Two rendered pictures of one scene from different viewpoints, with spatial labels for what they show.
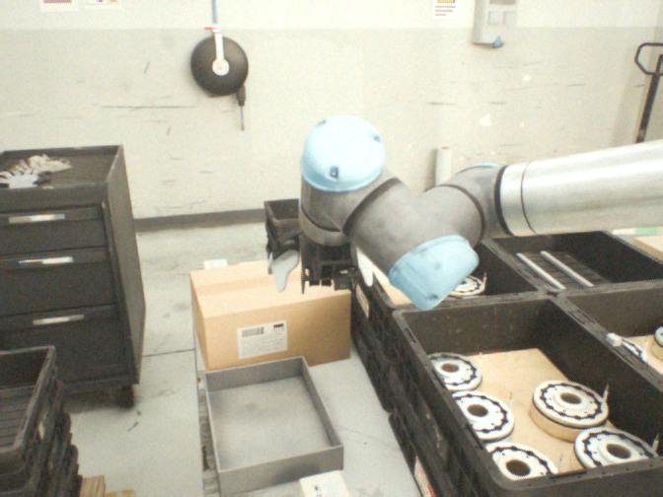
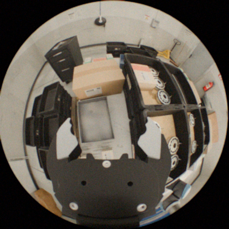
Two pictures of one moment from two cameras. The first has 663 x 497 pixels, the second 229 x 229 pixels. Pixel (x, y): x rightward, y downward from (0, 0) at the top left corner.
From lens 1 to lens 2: 76 cm
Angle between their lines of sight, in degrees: 52
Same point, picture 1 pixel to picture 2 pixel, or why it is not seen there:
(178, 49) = (92, 19)
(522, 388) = (166, 132)
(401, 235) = not seen: outside the picture
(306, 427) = (105, 122)
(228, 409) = (85, 112)
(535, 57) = (160, 32)
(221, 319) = (78, 89)
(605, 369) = (184, 138)
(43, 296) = (62, 66)
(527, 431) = not seen: hidden behind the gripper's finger
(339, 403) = (116, 112)
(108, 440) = not seen: hidden behind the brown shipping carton
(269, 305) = (94, 83)
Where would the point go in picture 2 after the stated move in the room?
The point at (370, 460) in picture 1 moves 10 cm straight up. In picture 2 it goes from (121, 135) to (125, 135)
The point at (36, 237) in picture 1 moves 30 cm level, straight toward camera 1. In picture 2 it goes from (58, 57) to (56, 65)
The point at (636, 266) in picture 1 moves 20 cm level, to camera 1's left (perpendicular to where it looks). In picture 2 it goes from (190, 93) to (177, 85)
